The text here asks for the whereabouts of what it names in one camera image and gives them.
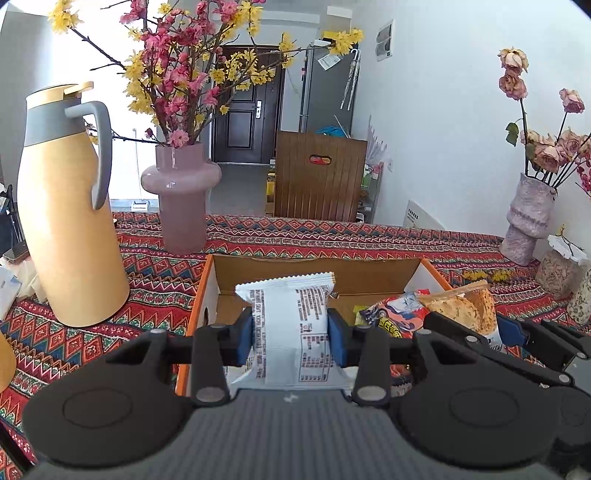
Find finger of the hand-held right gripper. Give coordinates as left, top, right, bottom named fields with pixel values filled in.
left=496, top=315, right=591, bottom=370
left=422, top=311, right=575, bottom=388

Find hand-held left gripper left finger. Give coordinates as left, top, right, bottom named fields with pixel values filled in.
left=108, top=308, right=254, bottom=408

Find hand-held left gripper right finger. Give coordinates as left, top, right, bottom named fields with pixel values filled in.
left=327, top=310, right=467, bottom=408

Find cookie snack packet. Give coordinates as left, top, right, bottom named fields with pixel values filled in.
left=417, top=281, right=505, bottom=348
left=228, top=272, right=354, bottom=387

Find red cartoon chips bag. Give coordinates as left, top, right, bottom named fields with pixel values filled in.
left=359, top=292, right=432, bottom=340

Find red cardboard box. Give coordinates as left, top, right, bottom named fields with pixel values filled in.
left=174, top=254, right=455, bottom=398

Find yellow flower sprig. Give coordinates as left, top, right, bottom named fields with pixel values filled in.
left=462, top=269, right=513, bottom=284

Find speckled glass jar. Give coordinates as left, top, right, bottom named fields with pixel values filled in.
left=536, top=235, right=591, bottom=298
left=566, top=268, right=591, bottom=326

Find small dried flower sprig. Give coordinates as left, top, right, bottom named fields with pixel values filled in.
left=549, top=225, right=589, bottom=259

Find patterned red tablecloth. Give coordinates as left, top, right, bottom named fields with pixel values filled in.
left=0, top=212, right=591, bottom=480

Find textured pale ceramic vase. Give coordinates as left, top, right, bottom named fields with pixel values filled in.
left=499, top=173, right=558, bottom=267

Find white leaning board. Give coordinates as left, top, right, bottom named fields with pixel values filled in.
left=405, top=199, right=448, bottom=230

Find brown wooden chair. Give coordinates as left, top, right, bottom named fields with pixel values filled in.
left=274, top=130, right=369, bottom=223

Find small storage rack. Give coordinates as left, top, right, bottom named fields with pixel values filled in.
left=358, top=115, right=391, bottom=224

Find dried pink roses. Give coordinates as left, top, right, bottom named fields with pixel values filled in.
left=498, top=46, right=591, bottom=192

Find yellow thermos jug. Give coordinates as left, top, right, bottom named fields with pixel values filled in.
left=17, top=82, right=131, bottom=328

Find dark wooden door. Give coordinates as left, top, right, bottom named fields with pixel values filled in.
left=211, top=45, right=286, bottom=164

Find cream cloth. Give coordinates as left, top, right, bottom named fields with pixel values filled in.
left=21, top=258, right=47, bottom=303

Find yellow mug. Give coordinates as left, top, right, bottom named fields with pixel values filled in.
left=0, top=331, right=18, bottom=393

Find white plastic bag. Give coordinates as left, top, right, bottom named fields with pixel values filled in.
left=0, top=265, right=24, bottom=324

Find grey refrigerator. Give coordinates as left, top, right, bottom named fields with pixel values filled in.
left=298, top=42, right=360, bottom=139

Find black metal stand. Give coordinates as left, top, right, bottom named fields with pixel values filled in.
left=0, top=184, right=29, bottom=264

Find pink and yellow blossom branches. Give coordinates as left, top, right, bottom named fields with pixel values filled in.
left=48, top=0, right=365, bottom=148

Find folded umbrella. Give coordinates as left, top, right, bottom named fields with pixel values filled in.
left=340, top=48, right=362, bottom=112

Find white wall panel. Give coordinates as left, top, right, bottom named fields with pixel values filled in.
left=375, top=19, right=394, bottom=62

